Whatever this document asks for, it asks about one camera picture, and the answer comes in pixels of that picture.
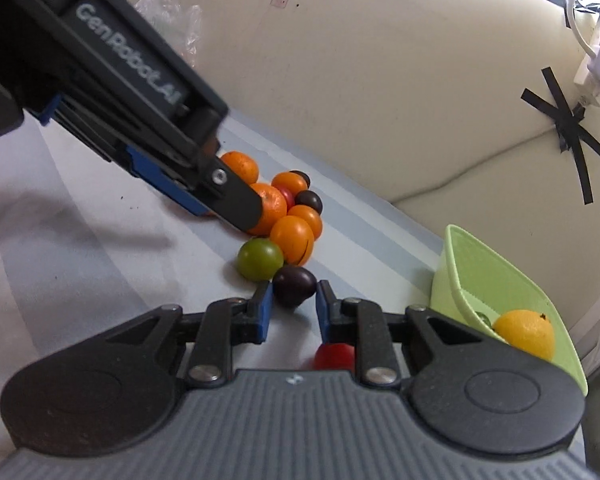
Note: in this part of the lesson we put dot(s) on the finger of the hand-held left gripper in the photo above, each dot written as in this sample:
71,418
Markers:
235,200
145,165

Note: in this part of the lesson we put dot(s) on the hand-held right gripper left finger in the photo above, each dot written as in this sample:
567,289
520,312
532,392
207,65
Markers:
262,312

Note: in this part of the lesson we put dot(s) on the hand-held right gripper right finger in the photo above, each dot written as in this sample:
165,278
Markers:
323,317

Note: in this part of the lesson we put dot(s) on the tangerine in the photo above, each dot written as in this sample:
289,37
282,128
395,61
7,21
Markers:
274,206
291,240
241,166
287,183
309,221

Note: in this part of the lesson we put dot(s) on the light green plastic basket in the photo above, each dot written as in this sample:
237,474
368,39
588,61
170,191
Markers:
495,280

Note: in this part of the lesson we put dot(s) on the green round fruit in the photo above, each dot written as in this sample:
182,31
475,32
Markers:
259,258

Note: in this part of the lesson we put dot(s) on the clear plastic bag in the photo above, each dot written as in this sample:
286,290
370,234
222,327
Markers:
172,10

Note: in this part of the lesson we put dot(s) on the striped blue bedsheet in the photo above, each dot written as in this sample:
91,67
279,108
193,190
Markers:
105,270

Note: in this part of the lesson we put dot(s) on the small dark green fruit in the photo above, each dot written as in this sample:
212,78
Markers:
483,320

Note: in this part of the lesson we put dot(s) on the large yellow-orange citrus fruit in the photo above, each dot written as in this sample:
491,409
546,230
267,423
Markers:
525,334

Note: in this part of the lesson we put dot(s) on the black tape cross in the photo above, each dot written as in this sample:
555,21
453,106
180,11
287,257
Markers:
566,130

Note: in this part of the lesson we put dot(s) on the small pink wall sticker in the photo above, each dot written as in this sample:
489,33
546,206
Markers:
280,1

